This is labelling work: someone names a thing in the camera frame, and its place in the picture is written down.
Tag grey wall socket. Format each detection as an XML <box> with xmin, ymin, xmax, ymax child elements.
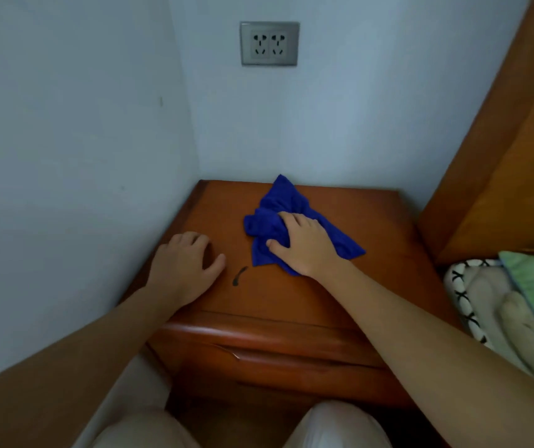
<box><xmin>239</xmin><ymin>21</ymin><xmax>301</xmax><ymax>67</ymax></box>

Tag wooden bed headboard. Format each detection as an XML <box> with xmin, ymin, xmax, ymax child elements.
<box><xmin>416</xmin><ymin>0</ymin><xmax>534</xmax><ymax>268</ymax></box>

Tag white trousers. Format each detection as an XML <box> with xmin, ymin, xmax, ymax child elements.
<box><xmin>72</xmin><ymin>353</ymin><xmax>394</xmax><ymax>448</ymax></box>

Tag beige quilted mattress pad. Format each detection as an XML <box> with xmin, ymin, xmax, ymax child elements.
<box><xmin>462</xmin><ymin>265</ymin><xmax>534</xmax><ymax>403</ymax></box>

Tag white black patterned mattress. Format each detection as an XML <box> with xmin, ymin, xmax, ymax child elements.
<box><xmin>442</xmin><ymin>258</ymin><xmax>504</xmax><ymax>347</ymax></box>

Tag brown wooden nightstand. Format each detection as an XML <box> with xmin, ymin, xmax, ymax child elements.
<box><xmin>119</xmin><ymin>179</ymin><xmax>465</xmax><ymax>412</ymax></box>

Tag person's right forearm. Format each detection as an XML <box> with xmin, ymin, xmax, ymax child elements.
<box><xmin>315</xmin><ymin>258</ymin><xmax>534</xmax><ymax>448</ymax></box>

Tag person's right hand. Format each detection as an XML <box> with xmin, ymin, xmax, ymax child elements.
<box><xmin>265</xmin><ymin>210</ymin><xmax>348</xmax><ymax>281</ymax></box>

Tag person's left hand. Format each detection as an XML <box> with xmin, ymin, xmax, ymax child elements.
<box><xmin>145</xmin><ymin>231</ymin><xmax>227</xmax><ymax>309</ymax></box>

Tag blue cleaning cloth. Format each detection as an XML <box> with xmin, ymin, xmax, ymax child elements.
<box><xmin>243</xmin><ymin>174</ymin><xmax>368</xmax><ymax>278</ymax></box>

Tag person's left forearm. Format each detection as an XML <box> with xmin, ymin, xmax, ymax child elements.
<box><xmin>0</xmin><ymin>286</ymin><xmax>177</xmax><ymax>448</ymax></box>

